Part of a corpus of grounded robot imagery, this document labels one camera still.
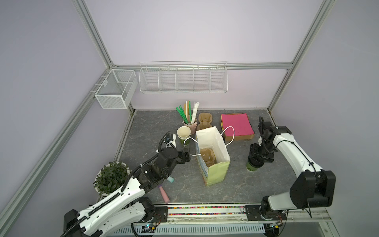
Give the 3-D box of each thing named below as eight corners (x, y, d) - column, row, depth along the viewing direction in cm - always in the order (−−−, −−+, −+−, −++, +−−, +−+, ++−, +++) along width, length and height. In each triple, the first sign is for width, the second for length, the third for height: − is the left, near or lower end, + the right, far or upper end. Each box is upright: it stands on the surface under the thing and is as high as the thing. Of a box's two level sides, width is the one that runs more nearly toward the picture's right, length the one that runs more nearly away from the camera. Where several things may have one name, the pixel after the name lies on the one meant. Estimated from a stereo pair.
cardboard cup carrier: (197, 130, 110) (197, 126, 106) (197, 116, 118) (197, 112, 115) (212, 130, 110) (213, 126, 106) (211, 116, 118) (212, 112, 115)
